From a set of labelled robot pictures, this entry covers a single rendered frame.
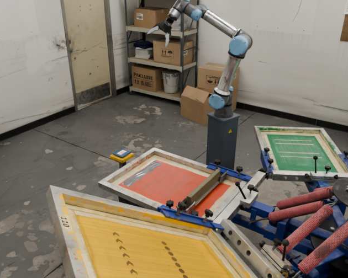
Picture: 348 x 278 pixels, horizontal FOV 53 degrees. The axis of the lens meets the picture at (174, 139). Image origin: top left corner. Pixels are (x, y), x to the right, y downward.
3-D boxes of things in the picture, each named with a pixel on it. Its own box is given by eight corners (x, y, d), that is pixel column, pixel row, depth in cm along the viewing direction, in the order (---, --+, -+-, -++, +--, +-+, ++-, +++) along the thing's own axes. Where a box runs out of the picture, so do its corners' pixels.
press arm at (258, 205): (240, 209, 197) (241, 202, 195) (244, 203, 201) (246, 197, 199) (269, 220, 188) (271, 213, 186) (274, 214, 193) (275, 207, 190)
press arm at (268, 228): (149, 190, 236) (149, 182, 234) (154, 186, 241) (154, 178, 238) (344, 271, 174) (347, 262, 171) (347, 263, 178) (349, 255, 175)
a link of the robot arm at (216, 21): (259, 37, 239) (202, -1, 246) (255, 39, 230) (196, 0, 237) (250, 51, 245) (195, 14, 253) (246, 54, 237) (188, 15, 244)
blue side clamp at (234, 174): (205, 174, 240) (206, 165, 237) (209, 171, 243) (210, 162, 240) (246, 188, 225) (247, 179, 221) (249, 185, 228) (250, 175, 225)
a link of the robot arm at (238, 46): (226, 107, 259) (254, 37, 229) (220, 113, 247) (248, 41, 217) (212, 100, 262) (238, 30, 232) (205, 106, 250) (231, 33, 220)
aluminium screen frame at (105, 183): (98, 187, 223) (98, 182, 222) (153, 151, 267) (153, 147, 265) (204, 235, 184) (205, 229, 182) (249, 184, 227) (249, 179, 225)
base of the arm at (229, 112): (223, 109, 279) (223, 97, 274) (237, 115, 268) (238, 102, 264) (209, 113, 270) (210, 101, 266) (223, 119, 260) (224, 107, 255)
